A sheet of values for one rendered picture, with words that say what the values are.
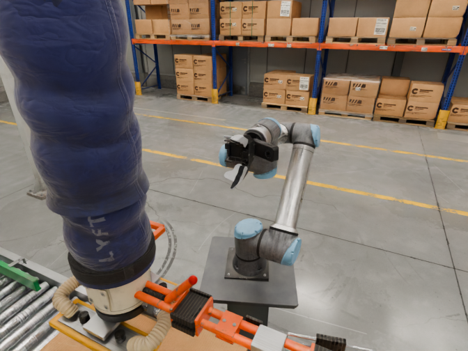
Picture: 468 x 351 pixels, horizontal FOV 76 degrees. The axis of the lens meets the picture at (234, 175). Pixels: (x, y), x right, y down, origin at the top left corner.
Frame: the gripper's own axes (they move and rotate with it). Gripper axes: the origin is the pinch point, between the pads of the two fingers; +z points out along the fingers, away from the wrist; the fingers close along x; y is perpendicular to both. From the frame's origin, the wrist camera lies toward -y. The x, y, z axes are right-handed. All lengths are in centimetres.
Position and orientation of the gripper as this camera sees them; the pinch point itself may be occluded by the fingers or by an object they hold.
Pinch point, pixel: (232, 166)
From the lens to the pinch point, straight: 82.5
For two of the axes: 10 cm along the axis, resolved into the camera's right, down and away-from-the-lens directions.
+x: 0.0, -8.9, -4.5
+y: -9.0, -1.9, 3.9
